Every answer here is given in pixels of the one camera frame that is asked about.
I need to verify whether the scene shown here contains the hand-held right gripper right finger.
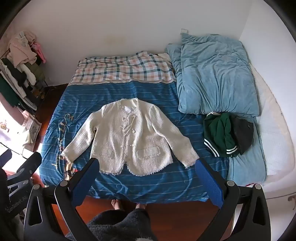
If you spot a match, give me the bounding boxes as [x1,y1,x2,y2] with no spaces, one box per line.
[195,159,271,241]

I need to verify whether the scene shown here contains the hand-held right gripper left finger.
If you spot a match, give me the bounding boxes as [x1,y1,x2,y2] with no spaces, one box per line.
[23,158,100,241]

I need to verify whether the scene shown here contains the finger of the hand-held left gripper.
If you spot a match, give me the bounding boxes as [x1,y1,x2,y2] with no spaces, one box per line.
[6,152,43,195]

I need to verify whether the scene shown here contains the white tweed jacket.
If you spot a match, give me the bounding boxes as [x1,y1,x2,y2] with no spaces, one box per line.
[60,98,200,177]

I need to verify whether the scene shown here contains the clothes rack with clothes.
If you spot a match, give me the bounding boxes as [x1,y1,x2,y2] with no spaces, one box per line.
[0,31,49,112]

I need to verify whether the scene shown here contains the printed cloth bag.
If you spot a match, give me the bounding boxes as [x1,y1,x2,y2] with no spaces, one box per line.
[22,111,42,146]

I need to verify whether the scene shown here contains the light blue sheet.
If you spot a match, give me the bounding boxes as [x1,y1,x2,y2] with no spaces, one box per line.
[229,116,266,187]

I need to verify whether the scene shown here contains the green varsity jacket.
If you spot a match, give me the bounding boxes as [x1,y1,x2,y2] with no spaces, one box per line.
[203,112,240,158]

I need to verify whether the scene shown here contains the dark grey garment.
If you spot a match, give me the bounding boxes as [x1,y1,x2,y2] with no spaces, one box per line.
[231,115,255,156]

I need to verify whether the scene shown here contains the white mattress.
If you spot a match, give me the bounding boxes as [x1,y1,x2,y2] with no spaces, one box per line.
[250,62,296,200]

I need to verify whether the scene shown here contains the blue striped bed sheet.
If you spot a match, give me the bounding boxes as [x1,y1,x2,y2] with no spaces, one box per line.
[38,81,266,204]

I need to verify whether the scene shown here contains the light blue duvet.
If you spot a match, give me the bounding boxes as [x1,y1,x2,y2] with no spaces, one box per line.
[165,34,259,116]

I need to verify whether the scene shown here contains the pink hanging item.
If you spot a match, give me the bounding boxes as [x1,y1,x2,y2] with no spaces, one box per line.
[32,43,47,64]

